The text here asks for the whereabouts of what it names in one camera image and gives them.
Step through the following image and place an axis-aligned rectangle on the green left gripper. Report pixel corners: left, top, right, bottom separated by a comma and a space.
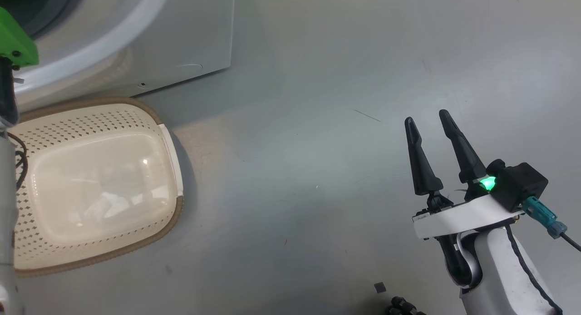
0, 6, 39, 125

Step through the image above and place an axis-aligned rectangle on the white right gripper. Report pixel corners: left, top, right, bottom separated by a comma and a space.
404, 109, 525, 288

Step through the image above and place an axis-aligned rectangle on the cream perforated laundry basket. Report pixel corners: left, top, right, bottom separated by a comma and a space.
7, 97, 184, 278

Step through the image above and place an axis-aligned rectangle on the white washing machine body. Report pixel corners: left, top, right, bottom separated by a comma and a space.
0, 0, 236, 112

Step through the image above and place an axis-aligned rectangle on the teal plug right camera cable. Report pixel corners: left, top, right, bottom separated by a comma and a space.
522, 196, 581, 252

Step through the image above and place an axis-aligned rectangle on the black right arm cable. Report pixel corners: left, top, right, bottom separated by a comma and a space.
504, 224, 563, 315

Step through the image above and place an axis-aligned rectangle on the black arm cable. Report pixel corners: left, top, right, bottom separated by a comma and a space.
504, 224, 563, 315
7, 133, 29, 191

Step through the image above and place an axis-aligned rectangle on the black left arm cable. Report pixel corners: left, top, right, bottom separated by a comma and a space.
7, 133, 29, 191

